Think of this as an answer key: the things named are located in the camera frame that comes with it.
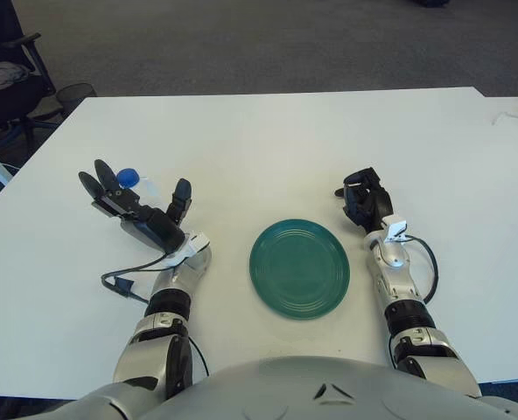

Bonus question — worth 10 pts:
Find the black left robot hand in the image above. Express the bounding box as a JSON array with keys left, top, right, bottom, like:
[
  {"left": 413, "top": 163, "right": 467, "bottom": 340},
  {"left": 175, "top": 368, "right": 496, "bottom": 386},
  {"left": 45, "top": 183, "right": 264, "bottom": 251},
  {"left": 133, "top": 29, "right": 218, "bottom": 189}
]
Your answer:
[{"left": 78, "top": 159, "right": 193, "bottom": 255}]

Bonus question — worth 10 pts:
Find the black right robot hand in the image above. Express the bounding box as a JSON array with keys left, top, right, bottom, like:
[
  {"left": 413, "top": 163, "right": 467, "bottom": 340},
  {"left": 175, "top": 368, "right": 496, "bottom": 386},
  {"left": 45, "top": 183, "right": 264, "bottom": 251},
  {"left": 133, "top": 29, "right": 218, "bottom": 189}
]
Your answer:
[{"left": 333, "top": 165, "right": 395, "bottom": 235}]

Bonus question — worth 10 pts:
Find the clear bottle with blue cap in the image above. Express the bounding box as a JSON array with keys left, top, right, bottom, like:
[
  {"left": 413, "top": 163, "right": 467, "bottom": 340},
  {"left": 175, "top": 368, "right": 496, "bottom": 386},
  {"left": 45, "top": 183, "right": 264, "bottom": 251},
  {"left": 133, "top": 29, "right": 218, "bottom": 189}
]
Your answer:
[{"left": 115, "top": 168, "right": 162, "bottom": 207}]

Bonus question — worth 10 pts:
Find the green ribbed plate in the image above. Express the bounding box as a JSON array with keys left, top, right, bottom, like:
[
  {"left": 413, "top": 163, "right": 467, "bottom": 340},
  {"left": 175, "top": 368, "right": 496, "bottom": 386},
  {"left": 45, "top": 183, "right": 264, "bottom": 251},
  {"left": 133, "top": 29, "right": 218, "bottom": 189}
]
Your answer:
[{"left": 248, "top": 219, "right": 351, "bottom": 322}]

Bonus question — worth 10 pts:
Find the black mesh wastebasket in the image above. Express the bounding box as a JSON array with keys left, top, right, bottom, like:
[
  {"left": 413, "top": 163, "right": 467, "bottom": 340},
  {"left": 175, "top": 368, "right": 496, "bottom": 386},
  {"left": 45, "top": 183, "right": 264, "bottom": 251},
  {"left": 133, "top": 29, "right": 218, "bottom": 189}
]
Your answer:
[{"left": 55, "top": 82, "right": 98, "bottom": 117}]

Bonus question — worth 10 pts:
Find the black office chair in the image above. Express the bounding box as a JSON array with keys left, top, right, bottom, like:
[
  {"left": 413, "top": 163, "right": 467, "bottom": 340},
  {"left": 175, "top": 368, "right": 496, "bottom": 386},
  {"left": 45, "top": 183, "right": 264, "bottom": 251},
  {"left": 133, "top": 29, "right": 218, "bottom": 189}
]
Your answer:
[{"left": 0, "top": 32, "right": 66, "bottom": 145}]

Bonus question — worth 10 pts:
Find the grey robot torso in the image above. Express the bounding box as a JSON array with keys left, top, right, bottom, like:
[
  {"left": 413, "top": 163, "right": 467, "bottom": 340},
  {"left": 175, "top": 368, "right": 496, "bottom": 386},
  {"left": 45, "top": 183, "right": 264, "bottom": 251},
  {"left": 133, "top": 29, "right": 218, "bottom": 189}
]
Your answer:
[{"left": 73, "top": 356, "right": 518, "bottom": 420}]

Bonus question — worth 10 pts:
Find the grey cloth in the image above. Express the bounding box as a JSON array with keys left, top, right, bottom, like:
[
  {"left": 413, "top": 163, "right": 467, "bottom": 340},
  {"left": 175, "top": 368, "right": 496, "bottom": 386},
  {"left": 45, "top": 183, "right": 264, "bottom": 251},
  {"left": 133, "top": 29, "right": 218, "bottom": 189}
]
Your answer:
[{"left": 0, "top": 60, "right": 31, "bottom": 87}]

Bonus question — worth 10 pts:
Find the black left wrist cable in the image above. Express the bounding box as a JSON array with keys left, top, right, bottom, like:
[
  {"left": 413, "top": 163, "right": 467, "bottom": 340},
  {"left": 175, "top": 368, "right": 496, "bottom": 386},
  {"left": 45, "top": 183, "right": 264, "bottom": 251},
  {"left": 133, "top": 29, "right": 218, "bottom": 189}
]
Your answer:
[{"left": 101, "top": 251, "right": 168, "bottom": 305}]

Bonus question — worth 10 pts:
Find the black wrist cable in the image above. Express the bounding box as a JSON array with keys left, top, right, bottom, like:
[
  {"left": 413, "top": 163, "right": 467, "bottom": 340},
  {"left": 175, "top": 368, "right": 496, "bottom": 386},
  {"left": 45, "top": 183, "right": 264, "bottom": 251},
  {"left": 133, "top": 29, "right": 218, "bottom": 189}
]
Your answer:
[
  {"left": 405, "top": 235, "right": 439, "bottom": 303},
  {"left": 101, "top": 251, "right": 168, "bottom": 305}
]

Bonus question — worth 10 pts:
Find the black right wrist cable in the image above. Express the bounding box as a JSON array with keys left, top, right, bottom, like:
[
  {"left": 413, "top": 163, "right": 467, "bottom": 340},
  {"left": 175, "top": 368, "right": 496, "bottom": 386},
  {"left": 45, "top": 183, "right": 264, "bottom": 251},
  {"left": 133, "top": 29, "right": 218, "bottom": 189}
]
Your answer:
[{"left": 405, "top": 235, "right": 439, "bottom": 303}]

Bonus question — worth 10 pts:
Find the thin black shoulder cable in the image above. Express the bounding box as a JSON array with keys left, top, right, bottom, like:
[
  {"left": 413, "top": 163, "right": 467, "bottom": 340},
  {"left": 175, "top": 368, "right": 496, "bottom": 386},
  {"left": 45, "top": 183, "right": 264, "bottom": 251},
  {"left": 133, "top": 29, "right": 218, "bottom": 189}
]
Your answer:
[{"left": 187, "top": 335, "right": 211, "bottom": 378}]

